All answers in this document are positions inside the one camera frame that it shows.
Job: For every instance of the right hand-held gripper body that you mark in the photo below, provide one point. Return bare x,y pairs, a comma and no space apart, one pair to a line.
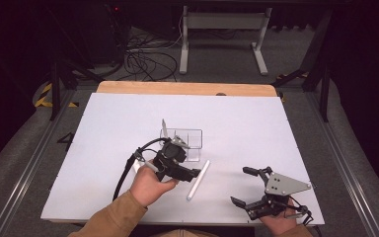
286,185

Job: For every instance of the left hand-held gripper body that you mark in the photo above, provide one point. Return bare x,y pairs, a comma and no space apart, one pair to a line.
171,158

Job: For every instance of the white stick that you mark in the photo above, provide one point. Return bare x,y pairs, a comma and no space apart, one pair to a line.
198,181

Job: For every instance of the clear plastic container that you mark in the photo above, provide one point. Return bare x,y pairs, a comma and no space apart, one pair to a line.
194,138

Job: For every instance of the person's left hand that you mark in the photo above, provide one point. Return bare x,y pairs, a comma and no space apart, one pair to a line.
148,187

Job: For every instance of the person's right hand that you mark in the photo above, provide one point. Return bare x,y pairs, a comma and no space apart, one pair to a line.
283,223

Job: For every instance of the white table sheet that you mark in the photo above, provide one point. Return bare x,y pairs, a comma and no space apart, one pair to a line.
243,125

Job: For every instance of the person's lap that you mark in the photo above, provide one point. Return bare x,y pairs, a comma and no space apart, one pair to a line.
184,233

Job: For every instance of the black metal stand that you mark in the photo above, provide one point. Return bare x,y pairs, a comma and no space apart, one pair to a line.
325,95
55,92

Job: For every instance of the black equipment case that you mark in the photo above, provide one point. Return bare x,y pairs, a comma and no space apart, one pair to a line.
105,33

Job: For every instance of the white metal stand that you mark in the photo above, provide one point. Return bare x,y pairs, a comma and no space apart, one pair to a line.
223,20

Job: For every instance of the aluminium floor rail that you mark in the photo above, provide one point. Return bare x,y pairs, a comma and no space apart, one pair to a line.
348,177
23,177

